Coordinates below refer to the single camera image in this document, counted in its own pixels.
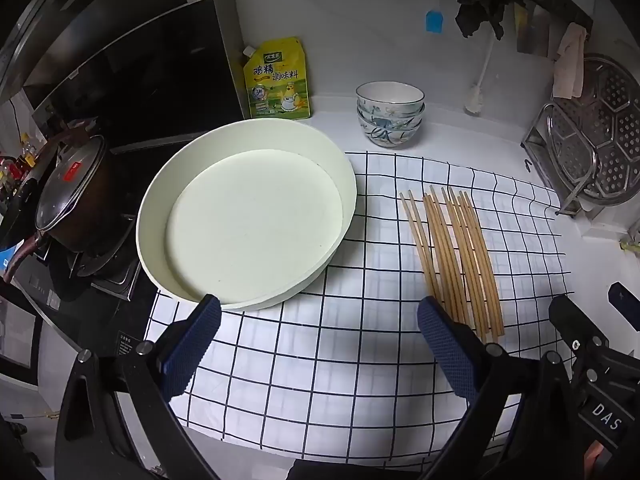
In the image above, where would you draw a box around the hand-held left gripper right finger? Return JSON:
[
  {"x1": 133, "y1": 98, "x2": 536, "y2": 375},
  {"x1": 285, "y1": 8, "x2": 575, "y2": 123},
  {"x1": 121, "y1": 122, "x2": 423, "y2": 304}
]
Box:
[{"x1": 417, "y1": 296, "x2": 591, "y2": 480}]

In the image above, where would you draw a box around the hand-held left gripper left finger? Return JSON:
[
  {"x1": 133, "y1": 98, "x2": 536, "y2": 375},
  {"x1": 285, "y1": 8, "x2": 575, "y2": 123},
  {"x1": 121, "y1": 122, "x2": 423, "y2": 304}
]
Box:
[{"x1": 54, "y1": 294, "x2": 222, "y2": 480}]

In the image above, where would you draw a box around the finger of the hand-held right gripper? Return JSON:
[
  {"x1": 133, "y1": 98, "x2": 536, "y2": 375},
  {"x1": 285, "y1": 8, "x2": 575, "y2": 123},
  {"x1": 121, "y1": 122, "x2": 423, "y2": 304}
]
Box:
[
  {"x1": 549, "y1": 296, "x2": 608, "y2": 361},
  {"x1": 607, "y1": 282, "x2": 640, "y2": 323}
]

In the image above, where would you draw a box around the row of wooden chopsticks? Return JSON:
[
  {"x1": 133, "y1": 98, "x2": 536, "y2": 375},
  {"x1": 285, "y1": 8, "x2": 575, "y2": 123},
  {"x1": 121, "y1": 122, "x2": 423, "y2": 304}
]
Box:
[{"x1": 400, "y1": 186, "x2": 506, "y2": 345}]

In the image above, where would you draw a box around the round white tray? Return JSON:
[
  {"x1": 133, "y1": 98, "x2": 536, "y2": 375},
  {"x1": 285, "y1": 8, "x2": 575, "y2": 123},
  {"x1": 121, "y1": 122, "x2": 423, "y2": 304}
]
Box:
[{"x1": 136, "y1": 119, "x2": 358, "y2": 311}]

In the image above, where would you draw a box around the white black checked cloth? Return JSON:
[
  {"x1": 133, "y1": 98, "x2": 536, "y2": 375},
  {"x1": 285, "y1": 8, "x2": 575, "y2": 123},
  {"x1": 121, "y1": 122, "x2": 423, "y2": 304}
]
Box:
[{"x1": 142, "y1": 151, "x2": 576, "y2": 461}]

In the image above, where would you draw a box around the dark cooking pot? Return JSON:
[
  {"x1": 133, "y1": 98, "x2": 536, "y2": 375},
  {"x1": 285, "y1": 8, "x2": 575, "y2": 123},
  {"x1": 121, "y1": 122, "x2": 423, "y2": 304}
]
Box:
[{"x1": 4, "y1": 120, "x2": 138, "y2": 283}]

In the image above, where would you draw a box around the perforated steel steamer plate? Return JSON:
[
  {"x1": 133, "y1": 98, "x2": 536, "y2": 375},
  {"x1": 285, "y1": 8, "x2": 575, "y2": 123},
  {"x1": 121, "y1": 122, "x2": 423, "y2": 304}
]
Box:
[{"x1": 545, "y1": 54, "x2": 640, "y2": 206}]

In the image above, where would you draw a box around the blue white box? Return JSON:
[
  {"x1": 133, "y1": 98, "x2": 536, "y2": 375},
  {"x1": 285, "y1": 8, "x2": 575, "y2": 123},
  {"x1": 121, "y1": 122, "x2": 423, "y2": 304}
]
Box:
[{"x1": 0, "y1": 242, "x2": 25, "y2": 273}]

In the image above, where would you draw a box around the glass pot lid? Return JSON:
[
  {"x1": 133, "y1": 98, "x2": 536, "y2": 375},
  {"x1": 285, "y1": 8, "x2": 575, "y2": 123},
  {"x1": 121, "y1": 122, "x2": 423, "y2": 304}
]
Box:
[{"x1": 35, "y1": 135, "x2": 108, "y2": 233}]

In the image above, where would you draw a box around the pale pink cloth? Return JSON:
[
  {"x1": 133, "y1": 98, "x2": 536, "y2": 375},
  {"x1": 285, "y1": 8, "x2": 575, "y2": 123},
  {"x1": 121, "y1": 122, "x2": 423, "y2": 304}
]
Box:
[{"x1": 551, "y1": 22, "x2": 587, "y2": 101}]

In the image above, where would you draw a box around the row of condiment bottles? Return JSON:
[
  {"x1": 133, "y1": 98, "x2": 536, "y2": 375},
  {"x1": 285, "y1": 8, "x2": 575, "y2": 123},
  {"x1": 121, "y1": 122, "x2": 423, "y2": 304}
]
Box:
[{"x1": 0, "y1": 132, "x2": 38, "y2": 186}]

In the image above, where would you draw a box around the yellow seasoning pouch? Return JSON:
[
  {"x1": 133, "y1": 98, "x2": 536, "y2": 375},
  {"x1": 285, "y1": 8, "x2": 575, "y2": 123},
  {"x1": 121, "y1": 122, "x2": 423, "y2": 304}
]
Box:
[{"x1": 242, "y1": 36, "x2": 313, "y2": 121}]

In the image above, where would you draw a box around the black range hood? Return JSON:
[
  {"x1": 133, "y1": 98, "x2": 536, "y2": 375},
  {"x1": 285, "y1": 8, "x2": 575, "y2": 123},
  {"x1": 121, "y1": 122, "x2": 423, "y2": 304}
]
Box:
[{"x1": 0, "y1": 0, "x2": 246, "y2": 156}]

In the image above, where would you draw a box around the blue silicone spatula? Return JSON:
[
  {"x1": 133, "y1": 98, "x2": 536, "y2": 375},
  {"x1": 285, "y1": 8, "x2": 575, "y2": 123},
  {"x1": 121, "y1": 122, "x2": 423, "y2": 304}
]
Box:
[{"x1": 425, "y1": 0, "x2": 446, "y2": 35}]

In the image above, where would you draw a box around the dark hanging cloth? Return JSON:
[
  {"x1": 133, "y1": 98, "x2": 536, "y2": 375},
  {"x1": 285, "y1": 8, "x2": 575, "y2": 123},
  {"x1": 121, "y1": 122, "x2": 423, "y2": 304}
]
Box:
[{"x1": 455, "y1": 0, "x2": 526, "y2": 41}]

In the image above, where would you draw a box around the white long-handled dish brush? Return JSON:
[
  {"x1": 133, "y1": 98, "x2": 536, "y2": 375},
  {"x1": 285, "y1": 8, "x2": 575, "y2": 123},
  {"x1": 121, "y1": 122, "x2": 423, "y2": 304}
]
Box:
[{"x1": 464, "y1": 35, "x2": 496, "y2": 116}]

